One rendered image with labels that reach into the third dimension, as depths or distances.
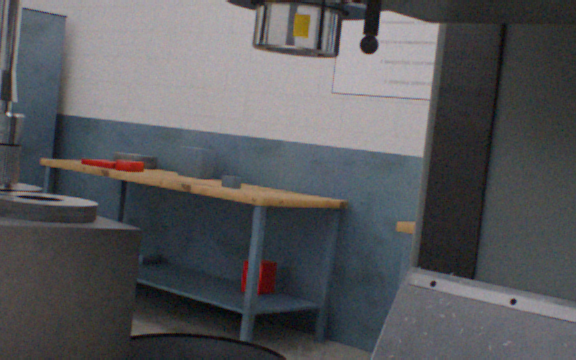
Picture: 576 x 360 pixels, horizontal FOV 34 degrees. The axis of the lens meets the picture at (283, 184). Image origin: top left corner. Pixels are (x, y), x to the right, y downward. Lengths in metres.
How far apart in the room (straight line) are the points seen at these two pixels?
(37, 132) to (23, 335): 7.22
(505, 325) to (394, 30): 4.96
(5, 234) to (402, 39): 5.10
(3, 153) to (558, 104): 0.47
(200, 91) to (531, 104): 6.04
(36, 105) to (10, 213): 7.18
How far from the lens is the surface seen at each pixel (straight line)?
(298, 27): 0.49
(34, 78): 7.87
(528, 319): 0.83
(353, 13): 0.52
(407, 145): 5.60
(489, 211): 0.87
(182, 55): 7.02
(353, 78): 5.89
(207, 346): 2.79
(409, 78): 5.64
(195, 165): 6.32
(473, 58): 0.88
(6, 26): 0.84
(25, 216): 0.72
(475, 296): 0.86
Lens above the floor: 1.23
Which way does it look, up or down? 3 degrees down
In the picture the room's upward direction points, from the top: 6 degrees clockwise
